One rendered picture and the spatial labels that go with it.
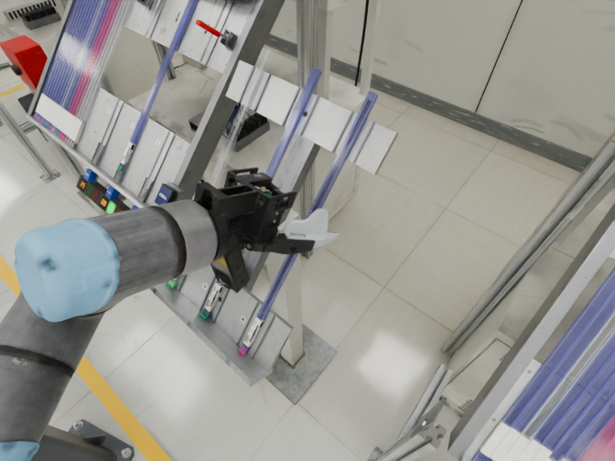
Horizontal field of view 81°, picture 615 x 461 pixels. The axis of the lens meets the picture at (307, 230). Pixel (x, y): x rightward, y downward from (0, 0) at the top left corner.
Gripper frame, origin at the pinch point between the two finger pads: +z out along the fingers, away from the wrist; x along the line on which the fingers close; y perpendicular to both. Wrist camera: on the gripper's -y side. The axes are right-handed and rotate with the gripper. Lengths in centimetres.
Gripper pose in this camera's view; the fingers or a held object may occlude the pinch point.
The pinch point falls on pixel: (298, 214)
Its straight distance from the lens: 56.0
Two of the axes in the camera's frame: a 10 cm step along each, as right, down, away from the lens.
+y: 3.1, -8.3, -4.6
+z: 5.7, -2.3, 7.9
